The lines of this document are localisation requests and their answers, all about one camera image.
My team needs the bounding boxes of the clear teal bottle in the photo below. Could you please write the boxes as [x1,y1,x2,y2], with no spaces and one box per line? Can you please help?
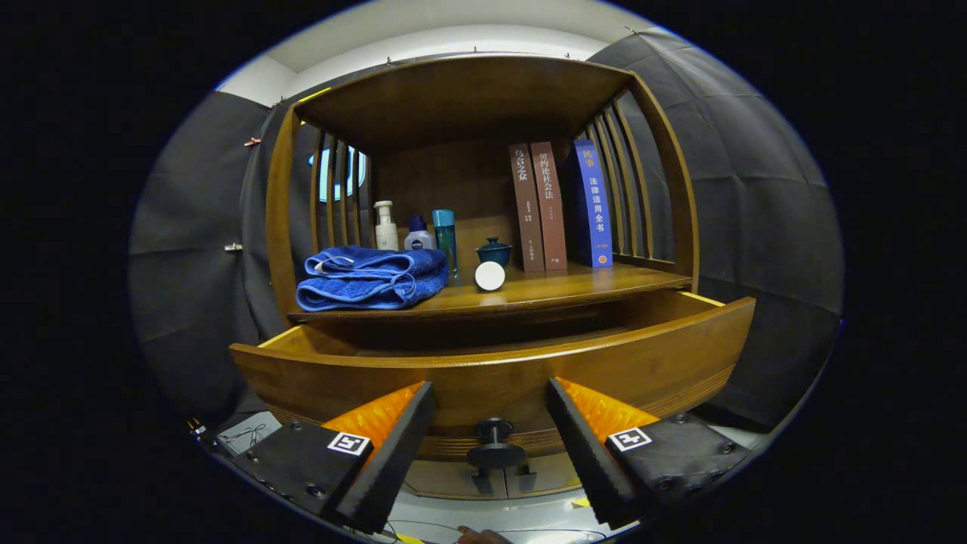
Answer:
[432,209,459,286]

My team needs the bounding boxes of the dark blue lidded bowl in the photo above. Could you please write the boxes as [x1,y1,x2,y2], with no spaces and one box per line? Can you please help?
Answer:
[475,236,512,267]

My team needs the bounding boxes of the wooden cabinet door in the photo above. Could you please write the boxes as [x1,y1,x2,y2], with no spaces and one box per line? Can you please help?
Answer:
[505,452,583,499]
[403,457,508,500]

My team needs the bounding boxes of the blue book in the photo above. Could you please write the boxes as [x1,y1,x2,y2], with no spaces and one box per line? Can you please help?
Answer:
[572,138,614,268]

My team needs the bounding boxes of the wooden drawer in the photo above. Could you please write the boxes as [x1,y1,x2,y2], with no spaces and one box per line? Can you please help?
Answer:
[229,291,756,471]

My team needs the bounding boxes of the white pump bottle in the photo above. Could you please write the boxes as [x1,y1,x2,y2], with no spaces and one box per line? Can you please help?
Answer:
[374,200,399,252]

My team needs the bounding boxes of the white bottle with blue cap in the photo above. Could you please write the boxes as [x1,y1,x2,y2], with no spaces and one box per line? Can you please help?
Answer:
[403,215,437,251]

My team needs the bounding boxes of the blue folded towel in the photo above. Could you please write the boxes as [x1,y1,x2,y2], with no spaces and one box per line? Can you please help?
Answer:
[295,246,450,312]

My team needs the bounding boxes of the dark brown book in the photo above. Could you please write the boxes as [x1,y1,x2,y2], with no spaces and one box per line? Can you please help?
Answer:
[508,143,546,273]

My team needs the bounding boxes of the wooden countertop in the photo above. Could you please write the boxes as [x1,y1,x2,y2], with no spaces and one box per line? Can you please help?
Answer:
[289,261,692,324]

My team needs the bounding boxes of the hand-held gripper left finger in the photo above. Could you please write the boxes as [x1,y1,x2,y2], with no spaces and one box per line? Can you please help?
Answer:
[234,380,437,535]

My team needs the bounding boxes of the reddish brown book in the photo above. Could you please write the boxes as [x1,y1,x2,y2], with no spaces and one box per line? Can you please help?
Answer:
[530,141,568,271]

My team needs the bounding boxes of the wooden cabinet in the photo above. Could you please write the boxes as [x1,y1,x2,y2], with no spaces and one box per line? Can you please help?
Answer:
[229,54,756,501]

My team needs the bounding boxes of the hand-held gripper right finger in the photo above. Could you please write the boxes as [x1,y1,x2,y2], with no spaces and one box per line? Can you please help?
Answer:
[545,376,750,530]

